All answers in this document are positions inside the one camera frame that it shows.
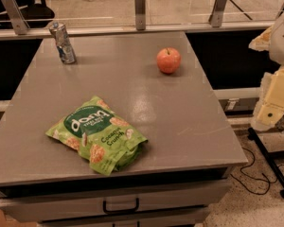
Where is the black office chair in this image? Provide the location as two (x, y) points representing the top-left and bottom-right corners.
(0, 0), (55, 29)

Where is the silver drink can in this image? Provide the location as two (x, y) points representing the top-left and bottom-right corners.
(49, 22), (77, 64)

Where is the red apple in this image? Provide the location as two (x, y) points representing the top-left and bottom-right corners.
(156, 47), (181, 74)

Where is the black floor cable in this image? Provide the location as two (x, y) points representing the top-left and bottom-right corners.
(230, 147), (284, 197)

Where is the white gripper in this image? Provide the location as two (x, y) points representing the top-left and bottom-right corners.
(248, 12), (284, 131)

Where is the metal rail bracket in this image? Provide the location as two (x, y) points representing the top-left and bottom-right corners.
(134, 0), (146, 30)
(208, 0), (227, 27)
(1, 0), (29, 35)

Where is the grey drawer with black handle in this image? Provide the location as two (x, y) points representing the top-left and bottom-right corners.
(0, 179), (230, 222)

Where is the left metal rail bracket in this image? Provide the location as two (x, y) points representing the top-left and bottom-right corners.
(1, 0), (29, 35)

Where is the right metal rail bracket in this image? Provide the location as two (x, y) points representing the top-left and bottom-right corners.
(208, 0), (227, 27)

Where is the middle metal rail bracket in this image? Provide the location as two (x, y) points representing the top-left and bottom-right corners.
(134, 0), (146, 30)

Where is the lower grey drawer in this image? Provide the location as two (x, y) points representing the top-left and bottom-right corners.
(38, 207), (209, 227)

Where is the black floor stand bar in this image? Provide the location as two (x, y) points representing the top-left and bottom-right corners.
(248, 128), (284, 199)

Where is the green rice chip bag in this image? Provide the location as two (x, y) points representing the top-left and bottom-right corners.
(45, 96), (148, 176)

